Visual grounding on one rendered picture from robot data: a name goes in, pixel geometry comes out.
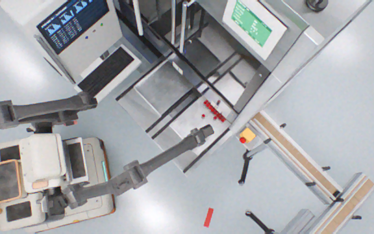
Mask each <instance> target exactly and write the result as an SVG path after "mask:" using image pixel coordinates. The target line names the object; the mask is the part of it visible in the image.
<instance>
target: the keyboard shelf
mask: <svg viewBox="0 0 374 234"><path fill-rule="evenodd" d="M119 47H122V48H123V49H124V50H125V51H126V52H127V53H128V54H129V55H130V56H131V57H132V58H133V59H134V61H133V62H131V63H130V64H129V65H128V66H127V67H126V68H125V69H124V70H123V71H122V72H121V73H120V74H119V75H118V76H117V77H115V78H114V79H113V80H112V81H111V82H110V83H109V84H108V85H107V86H106V87H105V88H104V89H102V90H101V91H100V92H99V93H98V94H97V95H96V96H95V98H97V101H98V103H100V102H101V101H102V100H103V99H104V98H106V97H107V95H108V94H109V93H110V92H111V91H112V90H113V89H115V88H116V87H117V86H118V85H119V84H120V83H121V82H123V81H124V80H125V79H126V78H127V77H128V76H129V75H130V74H131V73H132V72H133V71H134V70H135V69H136V68H137V67H138V66H139V65H141V64H142V62H141V61H140V60H139V59H138V58H137V57H135V56H134V55H133V54H132V53H131V52H130V51H129V50H128V49H127V48H126V47H125V46H124V45H122V44H121V45H120V46H119ZM113 52H115V50H114V51H113ZM113 52H112V53H113ZM112 53H111V54H112ZM111 54H110V55H111ZM110 55H109V56H110ZM109 56H107V58H108V57H109ZM107 58H106V59H107ZM104 61H105V60H102V59H101V58H100V57H99V58H98V59H97V60H96V61H95V62H94V63H92V64H91V65H90V66H89V67H88V68H86V69H85V70H84V71H83V72H82V73H81V74H80V76H81V77H82V78H83V80H84V79H85V78H86V77H87V76H88V75H89V74H91V73H92V72H93V71H94V70H95V69H96V68H97V67H98V66H99V65H100V64H102V63H103V62H104ZM78 84H79V83H78ZM78 84H77V85H78ZM77 85H76V86H75V87H74V88H75V89H76V90H77V91H78V92H80V91H82V90H81V89H80V88H79V87H78V86H77Z"/></svg>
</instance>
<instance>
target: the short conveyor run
mask: <svg viewBox="0 0 374 234"><path fill-rule="evenodd" d="M248 124H249V125H250V126H251V127H252V128H253V129H254V130H255V131H256V132H257V133H258V134H257V135H258V136H259V137H260V138H261V140H260V141H261V142H262V143H263V144H264V145H265V146H266V147H267V148H268V149H269V150H270V151H271V152H272V153H273V154H274V155H275V156H276V157H277V158H278V159H279V160H280V161H281V162H282V163H283V164H284V165H285V166H286V167H287V168H288V169H289V170H290V171H291V172H292V173H293V174H294V175H295V176H296V177H297V178H298V179H299V180H300V181H301V182H302V183H303V184H304V185H305V186H306V187H307V188H308V189H309V190H310V191H311V192H312V193H313V194H314V195H315V196H316V197H317V198H318V199H319V200H320V201H321V202H322V203H323V204H324V205H330V204H331V203H332V202H333V201H334V200H336V198H337V197H338V196H339V195H340V193H341V192H343V188H341V186H339V184H337V182H335V180H333V178H332V177H331V176H330V175H329V174H328V173H326V172H325V171H327V170H330V166H328V167H326V166H325V167H322V168H321V167H320V166H319V165H318V164H317V163H316V162H315V161H314V160H313V159H312V158H311V157H310V156H309V155H308V154H307V153H306V152H305V151H304V150H303V149H302V148H301V147H300V146H299V145H298V144H297V143H296V142H295V141H294V140H293V139H292V138H291V137H289V136H288V135H287V134H286V133H285V132H284V131H283V130H282V128H284V127H285V126H286V123H282V124H281V125H280V126H278V125H277V124H276V123H275V122H274V121H273V120H272V119H271V118H270V117H269V116H268V115H267V114H266V113H265V112H264V111H263V110H262V109H261V110H260V111H258V112H257V113H256V114H255V115H254V116H253V117H252V118H251V119H250V120H249V121H248Z"/></svg>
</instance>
